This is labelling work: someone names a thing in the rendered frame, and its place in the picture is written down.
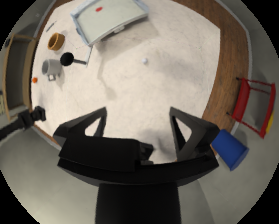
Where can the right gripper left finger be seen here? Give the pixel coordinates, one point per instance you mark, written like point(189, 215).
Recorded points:
point(80, 124)

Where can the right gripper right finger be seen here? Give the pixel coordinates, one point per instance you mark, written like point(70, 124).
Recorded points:
point(203, 132)

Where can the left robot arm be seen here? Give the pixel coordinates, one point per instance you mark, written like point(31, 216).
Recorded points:
point(18, 123)

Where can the grey mug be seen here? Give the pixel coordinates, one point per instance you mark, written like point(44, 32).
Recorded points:
point(55, 68)

